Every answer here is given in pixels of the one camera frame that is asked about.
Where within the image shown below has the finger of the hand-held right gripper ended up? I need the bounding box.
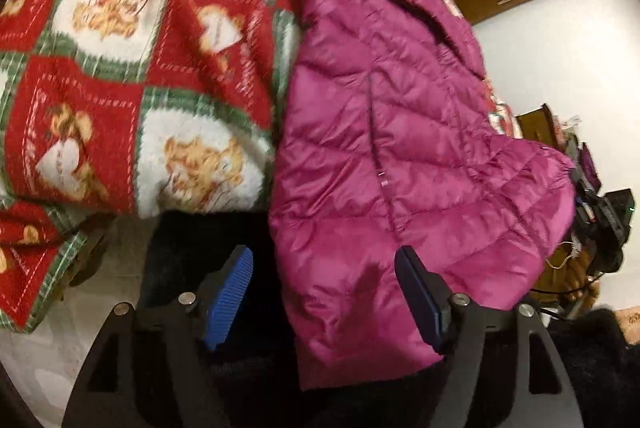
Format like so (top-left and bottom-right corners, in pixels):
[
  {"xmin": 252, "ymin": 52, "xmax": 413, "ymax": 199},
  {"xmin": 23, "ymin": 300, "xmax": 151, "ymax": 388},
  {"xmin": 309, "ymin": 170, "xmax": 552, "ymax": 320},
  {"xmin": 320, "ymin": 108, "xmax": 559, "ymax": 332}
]
[{"xmin": 570, "ymin": 141, "xmax": 603, "ymax": 209}]

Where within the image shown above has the dark brown bed mattress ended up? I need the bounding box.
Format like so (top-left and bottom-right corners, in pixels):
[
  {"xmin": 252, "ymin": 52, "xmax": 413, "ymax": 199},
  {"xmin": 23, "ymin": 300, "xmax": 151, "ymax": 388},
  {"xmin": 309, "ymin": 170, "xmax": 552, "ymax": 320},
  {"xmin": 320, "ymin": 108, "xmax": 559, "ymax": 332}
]
[{"xmin": 135, "ymin": 208, "xmax": 451, "ymax": 428}]

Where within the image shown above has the magenta puffer jacket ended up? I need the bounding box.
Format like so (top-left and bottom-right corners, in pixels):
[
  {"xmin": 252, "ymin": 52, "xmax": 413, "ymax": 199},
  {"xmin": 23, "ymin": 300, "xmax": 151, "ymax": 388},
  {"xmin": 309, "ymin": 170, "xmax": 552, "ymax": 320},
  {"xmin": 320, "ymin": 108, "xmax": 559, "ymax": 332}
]
[{"xmin": 267, "ymin": 0, "xmax": 578, "ymax": 391}]

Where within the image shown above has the red printed patchwork blanket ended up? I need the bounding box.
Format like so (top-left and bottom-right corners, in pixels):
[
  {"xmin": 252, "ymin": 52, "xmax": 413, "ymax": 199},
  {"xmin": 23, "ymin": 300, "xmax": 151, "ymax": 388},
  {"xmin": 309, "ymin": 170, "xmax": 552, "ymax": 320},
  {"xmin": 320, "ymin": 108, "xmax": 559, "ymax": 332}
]
[{"xmin": 0, "ymin": 0, "xmax": 523, "ymax": 334}]

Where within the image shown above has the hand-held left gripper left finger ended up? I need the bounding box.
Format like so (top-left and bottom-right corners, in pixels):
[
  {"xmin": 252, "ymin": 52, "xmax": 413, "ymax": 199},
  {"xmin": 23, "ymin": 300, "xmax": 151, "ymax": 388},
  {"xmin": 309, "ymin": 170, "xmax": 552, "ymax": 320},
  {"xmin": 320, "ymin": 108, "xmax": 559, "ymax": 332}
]
[{"xmin": 62, "ymin": 244, "xmax": 254, "ymax": 428}]

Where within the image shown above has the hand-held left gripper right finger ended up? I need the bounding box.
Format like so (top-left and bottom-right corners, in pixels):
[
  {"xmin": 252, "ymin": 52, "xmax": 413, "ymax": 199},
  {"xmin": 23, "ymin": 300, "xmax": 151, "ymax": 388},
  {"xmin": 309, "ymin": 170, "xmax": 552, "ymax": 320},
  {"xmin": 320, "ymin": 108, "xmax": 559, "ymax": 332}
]
[{"xmin": 394, "ymin": 245, "xmax": 586, "ymax": 428}]

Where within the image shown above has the person's right forearm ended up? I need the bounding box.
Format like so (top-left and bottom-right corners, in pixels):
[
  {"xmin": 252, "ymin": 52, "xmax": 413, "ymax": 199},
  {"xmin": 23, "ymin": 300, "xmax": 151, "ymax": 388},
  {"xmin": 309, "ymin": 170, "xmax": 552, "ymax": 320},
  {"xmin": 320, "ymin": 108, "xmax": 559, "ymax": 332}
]
[{"xmin": 545, "ymin": 305, "xmax": 640, "ymax": 428}]

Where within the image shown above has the brown wooden dresser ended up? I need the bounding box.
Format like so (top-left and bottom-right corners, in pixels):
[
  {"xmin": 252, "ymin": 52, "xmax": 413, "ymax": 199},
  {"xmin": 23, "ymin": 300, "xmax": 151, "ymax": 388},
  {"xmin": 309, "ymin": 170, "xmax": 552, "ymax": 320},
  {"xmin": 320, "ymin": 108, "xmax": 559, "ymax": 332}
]
[{"xmin": 515, "ymin": 104, "xmax": 586, "ymax": 169}]

